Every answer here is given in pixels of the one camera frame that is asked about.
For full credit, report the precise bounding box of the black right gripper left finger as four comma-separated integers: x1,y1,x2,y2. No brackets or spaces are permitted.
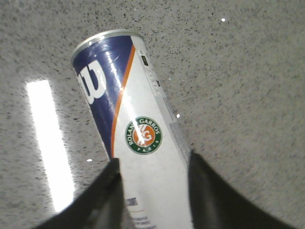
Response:
35,158,133,229

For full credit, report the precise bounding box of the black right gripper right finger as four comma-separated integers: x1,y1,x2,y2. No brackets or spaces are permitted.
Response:
188,151,293,229

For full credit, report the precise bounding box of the white blue tennis ball can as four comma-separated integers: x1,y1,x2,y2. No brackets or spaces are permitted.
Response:
71,29,193,229

